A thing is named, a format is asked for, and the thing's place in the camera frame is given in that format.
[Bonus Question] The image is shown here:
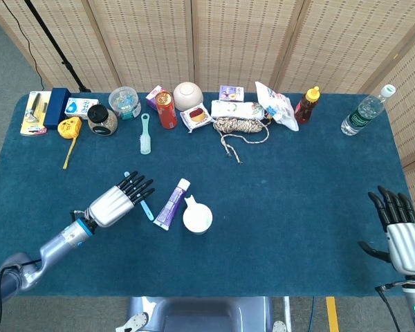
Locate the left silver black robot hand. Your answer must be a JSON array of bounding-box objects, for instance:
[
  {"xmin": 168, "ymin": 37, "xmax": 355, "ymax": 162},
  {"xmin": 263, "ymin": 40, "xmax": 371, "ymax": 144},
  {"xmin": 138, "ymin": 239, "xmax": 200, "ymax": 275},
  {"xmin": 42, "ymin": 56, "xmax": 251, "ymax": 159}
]
[{"xmin": 88, "ymin": 170, "xmax": 156, "ymax": 228}]

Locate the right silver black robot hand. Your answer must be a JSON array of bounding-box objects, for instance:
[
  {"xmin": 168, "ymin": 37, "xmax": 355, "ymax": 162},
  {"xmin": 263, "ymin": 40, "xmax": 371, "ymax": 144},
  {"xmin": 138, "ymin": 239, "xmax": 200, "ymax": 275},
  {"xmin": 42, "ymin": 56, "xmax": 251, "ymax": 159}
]
[{"xmin": 358, "ymin": 185, "xmax": 415, "ymax": 275}]

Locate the light blue toothbrush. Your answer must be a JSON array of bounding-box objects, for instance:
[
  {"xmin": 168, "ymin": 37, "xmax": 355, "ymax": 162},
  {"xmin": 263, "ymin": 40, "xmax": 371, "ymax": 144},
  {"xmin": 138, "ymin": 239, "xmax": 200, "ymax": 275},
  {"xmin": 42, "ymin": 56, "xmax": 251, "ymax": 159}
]
[{"xmin": 123, "ymin": 171, "xmax": 155, "ymax": 222}]

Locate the purple toothpaste tube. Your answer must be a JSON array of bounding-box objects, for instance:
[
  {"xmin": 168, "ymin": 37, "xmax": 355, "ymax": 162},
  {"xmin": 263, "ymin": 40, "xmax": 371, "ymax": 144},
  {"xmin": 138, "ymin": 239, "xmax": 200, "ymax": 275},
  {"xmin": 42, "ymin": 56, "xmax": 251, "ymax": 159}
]
[{"xmin": 153, "ymin": 178, "xmax": 191, "ymax": 230}]

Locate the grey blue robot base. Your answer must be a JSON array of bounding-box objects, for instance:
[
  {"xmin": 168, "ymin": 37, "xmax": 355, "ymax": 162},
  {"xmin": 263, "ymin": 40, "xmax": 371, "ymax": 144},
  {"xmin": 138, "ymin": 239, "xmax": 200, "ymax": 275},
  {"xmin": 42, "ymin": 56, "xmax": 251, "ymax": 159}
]
[{"xmin": 116, "ymin": 296, "xmax": 288, "ymax": 332}]

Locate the green scrubbing brush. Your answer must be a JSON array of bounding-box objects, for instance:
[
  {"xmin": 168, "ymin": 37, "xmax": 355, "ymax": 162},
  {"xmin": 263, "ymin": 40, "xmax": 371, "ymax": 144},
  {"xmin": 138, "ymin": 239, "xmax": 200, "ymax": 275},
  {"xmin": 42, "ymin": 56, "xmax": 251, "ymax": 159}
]
[{"xmin": 139, "ymin": 113, "xmax": 152, "ymax": 155}]

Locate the glass jar with black lid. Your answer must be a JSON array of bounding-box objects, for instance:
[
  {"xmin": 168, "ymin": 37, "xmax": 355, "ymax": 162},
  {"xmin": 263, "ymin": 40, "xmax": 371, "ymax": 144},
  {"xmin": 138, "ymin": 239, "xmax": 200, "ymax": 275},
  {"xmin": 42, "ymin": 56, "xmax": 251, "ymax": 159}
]
[{"xmin": 87, "ymin": 104, "xmax": 119, "ymax": 137}]

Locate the yellow tape measure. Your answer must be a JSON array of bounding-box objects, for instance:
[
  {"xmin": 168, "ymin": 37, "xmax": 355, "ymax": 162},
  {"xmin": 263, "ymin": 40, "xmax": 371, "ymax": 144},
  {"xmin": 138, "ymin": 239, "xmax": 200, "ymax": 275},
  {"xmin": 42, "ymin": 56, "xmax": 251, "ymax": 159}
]
[{"xmin": 57, "ymin": 116, "xmax": 83, "ymax": 170}]

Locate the yellow floor tape strip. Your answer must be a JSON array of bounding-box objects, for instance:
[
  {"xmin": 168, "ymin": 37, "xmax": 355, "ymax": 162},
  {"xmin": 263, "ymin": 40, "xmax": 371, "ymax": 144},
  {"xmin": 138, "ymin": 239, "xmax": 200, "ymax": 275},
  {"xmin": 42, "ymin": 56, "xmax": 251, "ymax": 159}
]
[{"xmin": 325, "ymin": 296, "xmax": 340, "ymax": 332}]

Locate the white and blue carton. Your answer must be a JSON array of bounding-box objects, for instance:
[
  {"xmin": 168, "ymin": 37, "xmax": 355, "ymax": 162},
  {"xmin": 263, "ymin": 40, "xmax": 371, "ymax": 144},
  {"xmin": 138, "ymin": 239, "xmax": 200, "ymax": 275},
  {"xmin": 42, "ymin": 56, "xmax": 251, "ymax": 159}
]
[{"xmin": 64, "ymin": 97, "xmax": 100, "ymax": 120}]

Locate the clear tub of clips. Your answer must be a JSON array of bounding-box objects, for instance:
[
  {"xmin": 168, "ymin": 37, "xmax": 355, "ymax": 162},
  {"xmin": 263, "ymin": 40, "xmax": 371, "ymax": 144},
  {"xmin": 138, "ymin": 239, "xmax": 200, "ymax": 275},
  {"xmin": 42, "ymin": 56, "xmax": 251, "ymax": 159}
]
[{"xmin": 108, "ymin": 86, "xmax": 142, "ymax": 121}]

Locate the red drink can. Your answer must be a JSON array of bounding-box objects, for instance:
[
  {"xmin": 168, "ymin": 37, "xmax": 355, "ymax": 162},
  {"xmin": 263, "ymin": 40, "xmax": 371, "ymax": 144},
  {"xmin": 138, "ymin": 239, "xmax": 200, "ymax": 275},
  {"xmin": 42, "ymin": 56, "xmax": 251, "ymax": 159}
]
[{"xmin": 154, "ymin": 91, "xmax": 178, "ymax": 130}]

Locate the dark blue box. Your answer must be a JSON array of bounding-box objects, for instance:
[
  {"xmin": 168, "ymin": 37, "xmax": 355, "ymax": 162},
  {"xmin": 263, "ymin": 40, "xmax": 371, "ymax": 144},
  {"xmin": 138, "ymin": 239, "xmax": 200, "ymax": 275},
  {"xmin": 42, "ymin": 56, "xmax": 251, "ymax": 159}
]
[{"xmin": 43, "ymin": 87, "xmax": 72, "ymax": 131}]

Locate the purple and pink box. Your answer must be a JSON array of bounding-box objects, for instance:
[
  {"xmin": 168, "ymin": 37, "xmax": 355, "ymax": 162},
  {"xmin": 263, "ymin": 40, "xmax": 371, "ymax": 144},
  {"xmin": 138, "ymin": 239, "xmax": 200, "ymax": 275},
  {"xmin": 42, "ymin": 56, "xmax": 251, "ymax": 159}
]
[{"xmin": 145, "ymin": 85, "xmax": 167, "ymax": 111}]

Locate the peeler on packaging card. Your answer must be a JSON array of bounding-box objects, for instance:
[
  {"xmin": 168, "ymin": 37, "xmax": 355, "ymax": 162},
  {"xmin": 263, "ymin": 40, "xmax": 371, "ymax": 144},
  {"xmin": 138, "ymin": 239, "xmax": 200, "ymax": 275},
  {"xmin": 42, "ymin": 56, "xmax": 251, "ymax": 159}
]
[{"xmin": 19, "ymin": 91, "xmax": 53, "ymax": 137}]

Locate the white snack packet red picture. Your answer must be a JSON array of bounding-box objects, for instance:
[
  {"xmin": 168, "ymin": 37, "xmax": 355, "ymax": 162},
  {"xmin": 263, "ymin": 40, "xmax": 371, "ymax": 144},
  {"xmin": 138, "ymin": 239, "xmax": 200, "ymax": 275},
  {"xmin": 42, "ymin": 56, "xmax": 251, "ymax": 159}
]
[{"xmin": 179, "ymin": 102, "xmax": 214, "ymax": 134}]

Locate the beige bowl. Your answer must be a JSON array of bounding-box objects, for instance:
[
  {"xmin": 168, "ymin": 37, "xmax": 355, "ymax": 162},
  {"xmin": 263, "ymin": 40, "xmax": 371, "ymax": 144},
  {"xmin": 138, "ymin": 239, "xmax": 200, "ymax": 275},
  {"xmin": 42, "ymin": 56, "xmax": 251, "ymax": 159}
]
[{"xmin": 172, "ymin": 81, "xmax": 204, "ymax": 112}]

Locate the clear water bottle green label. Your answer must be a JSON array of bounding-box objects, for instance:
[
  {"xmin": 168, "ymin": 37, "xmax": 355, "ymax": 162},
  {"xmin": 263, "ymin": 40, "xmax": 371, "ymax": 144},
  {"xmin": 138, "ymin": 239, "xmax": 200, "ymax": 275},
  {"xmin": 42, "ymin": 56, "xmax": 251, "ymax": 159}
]
[{"xmin": 340, "ymin": 84, "xmax": 397, "ymax": 136}]

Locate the white metal leg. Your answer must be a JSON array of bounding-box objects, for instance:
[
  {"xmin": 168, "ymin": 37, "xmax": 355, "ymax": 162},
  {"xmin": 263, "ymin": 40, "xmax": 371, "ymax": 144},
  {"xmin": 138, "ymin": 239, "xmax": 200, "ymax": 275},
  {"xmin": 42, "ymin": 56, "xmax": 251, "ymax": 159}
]
[{"xmin": 283, "ymin": 296, "xmax": 293, "ymax": 332}]

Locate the blue table cloth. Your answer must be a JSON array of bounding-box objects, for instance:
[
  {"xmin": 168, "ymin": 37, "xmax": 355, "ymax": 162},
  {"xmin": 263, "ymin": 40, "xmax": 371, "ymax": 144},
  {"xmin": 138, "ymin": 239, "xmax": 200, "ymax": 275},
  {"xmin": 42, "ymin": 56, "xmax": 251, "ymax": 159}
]
[{"xmin": 0, "ymin": 91, "xmax": 415, "ymax": 298}]

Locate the white rolled package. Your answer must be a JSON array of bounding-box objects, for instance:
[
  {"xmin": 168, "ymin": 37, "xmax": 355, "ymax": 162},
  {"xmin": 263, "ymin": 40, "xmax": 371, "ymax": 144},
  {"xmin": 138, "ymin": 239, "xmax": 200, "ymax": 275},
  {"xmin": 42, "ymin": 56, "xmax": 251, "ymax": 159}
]
[{"xmin": 210, "ymin": 100, "xmax": 266, "ymax": 121}]

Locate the small purple white carton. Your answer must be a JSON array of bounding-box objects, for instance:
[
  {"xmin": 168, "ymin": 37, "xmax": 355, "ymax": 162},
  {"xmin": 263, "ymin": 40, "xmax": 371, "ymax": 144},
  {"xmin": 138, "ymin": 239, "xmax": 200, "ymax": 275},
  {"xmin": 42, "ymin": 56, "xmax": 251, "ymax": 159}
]
[{"xmin": 219, "ymin": 84, "xmax": 246, "ymax": 102}]

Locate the honey bear bottle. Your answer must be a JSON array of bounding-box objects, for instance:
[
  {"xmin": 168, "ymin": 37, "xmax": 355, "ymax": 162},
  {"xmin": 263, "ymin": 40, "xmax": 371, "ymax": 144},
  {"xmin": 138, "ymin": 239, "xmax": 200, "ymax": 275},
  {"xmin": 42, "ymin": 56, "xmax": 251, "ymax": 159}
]
[{"xmin": 293, "ymin": 86, "xmax": 321, "ymax": 125}]

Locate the black tripod stand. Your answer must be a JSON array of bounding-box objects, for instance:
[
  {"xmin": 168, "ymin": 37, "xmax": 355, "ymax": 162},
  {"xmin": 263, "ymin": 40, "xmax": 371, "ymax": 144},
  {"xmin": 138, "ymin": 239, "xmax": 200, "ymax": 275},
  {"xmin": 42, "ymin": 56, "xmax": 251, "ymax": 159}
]
[{"xmin": 23, "ymin": 0, "xmax": 92, "ymax": 93}]

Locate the white plastic snack bag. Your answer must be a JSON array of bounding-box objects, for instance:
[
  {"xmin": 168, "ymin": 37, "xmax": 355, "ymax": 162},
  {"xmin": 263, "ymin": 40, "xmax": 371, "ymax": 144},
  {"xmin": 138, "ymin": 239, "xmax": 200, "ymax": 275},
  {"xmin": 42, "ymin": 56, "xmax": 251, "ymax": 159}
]
[{"xmin": 255, "ymin": 81, "xmax": 300, "ymax": 132}]

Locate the bamboo folding screen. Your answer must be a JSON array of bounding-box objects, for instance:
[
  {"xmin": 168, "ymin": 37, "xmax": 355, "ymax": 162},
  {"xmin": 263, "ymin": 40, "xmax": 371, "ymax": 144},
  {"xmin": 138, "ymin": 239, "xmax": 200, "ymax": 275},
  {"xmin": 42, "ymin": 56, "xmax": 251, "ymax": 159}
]
[{"xmin": 0, "ymin": 0, "xmax": 415, "ymax": 222}]

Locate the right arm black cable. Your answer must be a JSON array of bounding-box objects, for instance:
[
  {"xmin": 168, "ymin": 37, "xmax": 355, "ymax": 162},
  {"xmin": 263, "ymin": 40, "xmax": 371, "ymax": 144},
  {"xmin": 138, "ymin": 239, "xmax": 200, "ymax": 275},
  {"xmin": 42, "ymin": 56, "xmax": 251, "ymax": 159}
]
[{"xmin": 373, "ymin": 280, "xmax": 405, "ymax": 332}]

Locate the white cup with eared handle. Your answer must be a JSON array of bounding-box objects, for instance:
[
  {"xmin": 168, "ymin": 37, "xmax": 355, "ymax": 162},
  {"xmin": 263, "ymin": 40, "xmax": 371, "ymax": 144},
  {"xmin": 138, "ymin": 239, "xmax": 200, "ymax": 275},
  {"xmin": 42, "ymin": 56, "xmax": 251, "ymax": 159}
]
[{"xmin": 182, "ymin": 194, "xmax": 214, "ymax": 236}]

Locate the blue floor cable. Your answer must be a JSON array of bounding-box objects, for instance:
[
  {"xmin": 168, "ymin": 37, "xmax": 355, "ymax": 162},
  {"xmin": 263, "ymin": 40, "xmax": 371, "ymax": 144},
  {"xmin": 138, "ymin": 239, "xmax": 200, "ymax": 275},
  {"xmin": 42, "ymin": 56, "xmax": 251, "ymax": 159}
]
[{"xmin": 307, "ymin": 296, "xmax": 315, "ymax": 332}]

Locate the braided rope bundle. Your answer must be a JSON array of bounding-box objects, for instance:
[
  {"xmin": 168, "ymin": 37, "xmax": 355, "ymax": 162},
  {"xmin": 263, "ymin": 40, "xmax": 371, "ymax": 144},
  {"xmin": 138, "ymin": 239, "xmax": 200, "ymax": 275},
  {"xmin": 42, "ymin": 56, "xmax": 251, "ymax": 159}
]
[{"xmin": 212, "ymin": 116, "xmax": 270, "ymax": 165}]

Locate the thin black background cable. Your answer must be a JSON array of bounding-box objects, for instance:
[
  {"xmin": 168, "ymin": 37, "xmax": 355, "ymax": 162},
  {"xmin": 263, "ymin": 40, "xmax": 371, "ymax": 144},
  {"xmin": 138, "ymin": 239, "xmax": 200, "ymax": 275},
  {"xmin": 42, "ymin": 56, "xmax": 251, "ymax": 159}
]
[{"xmin": 1, "ymin": 0, "xmax": 46, "ymax": 89}]

